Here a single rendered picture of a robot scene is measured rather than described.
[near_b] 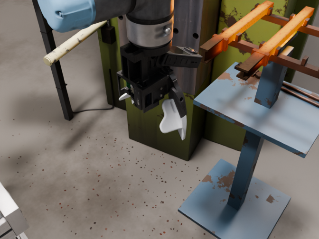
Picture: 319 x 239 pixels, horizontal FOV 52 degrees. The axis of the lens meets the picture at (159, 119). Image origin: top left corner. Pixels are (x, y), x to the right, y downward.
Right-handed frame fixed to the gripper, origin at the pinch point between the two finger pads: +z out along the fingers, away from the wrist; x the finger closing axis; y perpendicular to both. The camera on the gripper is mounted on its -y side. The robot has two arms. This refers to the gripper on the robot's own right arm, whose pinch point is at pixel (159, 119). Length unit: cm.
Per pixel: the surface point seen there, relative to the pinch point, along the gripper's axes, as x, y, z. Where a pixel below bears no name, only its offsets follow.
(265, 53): 2.2, -35.7, -1.5
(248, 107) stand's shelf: -3, -45, 26
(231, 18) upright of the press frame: -36, -76, 17
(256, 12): -13, -55, -1
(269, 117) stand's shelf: 5, -46, 26
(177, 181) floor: -30, -42, 93
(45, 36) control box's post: -109, -26, 35
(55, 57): -82, -17, 31
